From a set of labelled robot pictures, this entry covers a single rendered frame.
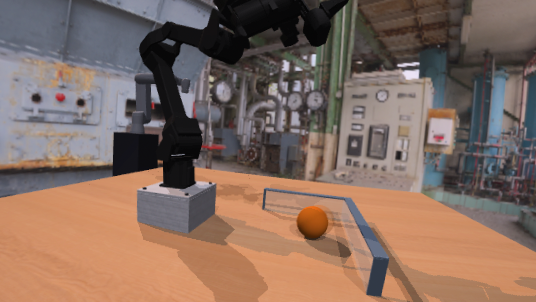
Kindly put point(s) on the clear l-shaped low wall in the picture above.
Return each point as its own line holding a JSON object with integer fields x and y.
{"x": 293, "y": 204}

